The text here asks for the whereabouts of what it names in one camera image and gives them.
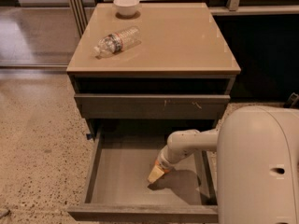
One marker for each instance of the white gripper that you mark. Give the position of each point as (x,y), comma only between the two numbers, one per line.
(163,162)

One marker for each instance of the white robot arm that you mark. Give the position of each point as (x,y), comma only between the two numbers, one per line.
(257,164)

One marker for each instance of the open grey middle drawer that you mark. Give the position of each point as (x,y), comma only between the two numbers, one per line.
(117,187)

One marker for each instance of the closed grey top drawer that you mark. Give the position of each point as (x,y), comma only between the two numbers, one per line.
(145,106)

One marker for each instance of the brown drawer cabinet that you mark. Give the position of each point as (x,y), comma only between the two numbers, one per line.
(182,52)

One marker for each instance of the clear plastic water bottle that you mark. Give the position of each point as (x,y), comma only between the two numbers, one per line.
(117,42)

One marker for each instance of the dark object on floor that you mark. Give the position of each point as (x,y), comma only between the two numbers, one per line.
(292,100)

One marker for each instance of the white ceramic bowl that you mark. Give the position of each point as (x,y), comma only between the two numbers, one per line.
(126,8)

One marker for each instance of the metal window frame rail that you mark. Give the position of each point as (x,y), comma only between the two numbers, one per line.
(79,15)

